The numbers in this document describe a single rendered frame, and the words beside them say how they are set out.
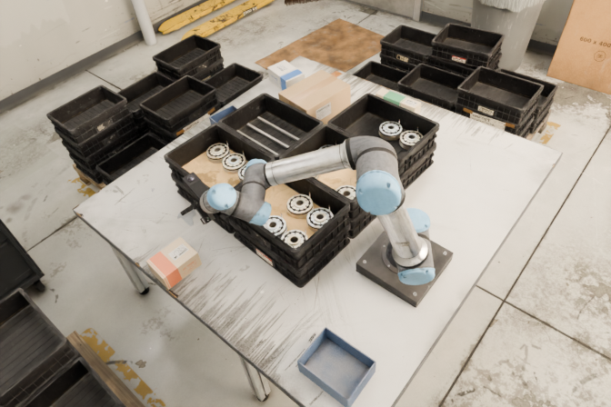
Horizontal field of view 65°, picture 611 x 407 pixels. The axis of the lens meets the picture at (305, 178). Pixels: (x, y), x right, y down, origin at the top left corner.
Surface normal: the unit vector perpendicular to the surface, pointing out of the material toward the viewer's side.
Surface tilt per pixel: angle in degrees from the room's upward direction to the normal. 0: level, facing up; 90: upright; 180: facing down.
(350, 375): 0
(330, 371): 0
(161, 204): 0
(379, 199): 86
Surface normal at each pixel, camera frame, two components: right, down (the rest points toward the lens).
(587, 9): -0.64, 0.42
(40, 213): -0.07, -0.71
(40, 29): 0.77, 0.40
